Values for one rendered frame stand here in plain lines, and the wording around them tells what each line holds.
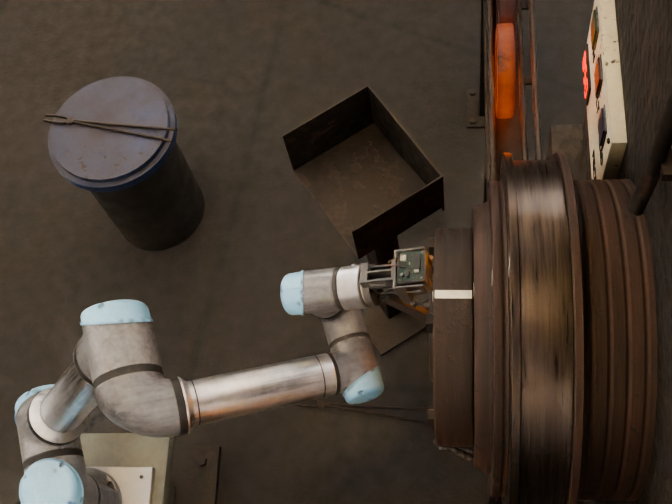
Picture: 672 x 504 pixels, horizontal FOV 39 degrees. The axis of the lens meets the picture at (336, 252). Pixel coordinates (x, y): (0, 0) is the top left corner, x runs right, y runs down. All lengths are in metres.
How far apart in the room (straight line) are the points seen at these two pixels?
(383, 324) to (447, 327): 1.34
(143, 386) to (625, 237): 0.82
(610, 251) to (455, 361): 0.21
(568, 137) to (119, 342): 0.83
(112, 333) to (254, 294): 0.98
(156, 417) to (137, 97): 1.04
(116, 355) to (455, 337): 0.67
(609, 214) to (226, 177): 1.74
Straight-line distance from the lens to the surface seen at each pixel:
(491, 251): 1.08
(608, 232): 1.08
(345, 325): 1.67
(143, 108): 2.36
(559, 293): 1.01
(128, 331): 1.59
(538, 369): 1.01
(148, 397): 1.56
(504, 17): 1.98
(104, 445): 2.17
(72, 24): 3.20
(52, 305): 2.69
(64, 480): 1.91
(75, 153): 2.35
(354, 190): 1.93
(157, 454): 2.12
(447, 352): 1.09
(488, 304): 1.06
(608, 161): 1.26
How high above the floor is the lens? 2.27
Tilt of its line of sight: 63 degrees down
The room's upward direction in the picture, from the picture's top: 16 degrees counter-clockwise
